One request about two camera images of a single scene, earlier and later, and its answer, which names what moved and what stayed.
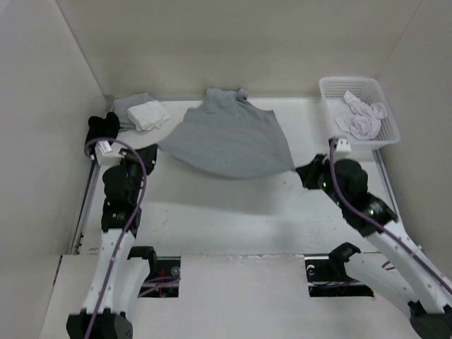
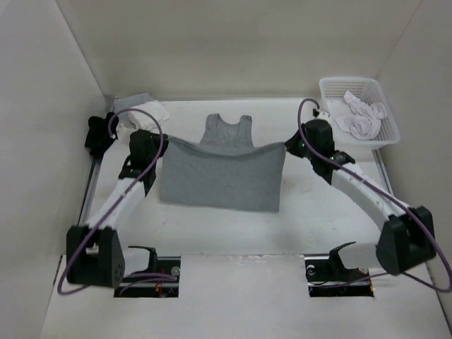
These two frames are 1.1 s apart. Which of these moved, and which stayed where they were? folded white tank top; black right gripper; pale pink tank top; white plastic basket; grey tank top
Moved: grey tank top; black right gripper
Stayed: pale pink tank top; folded white tank top; white plastic basket
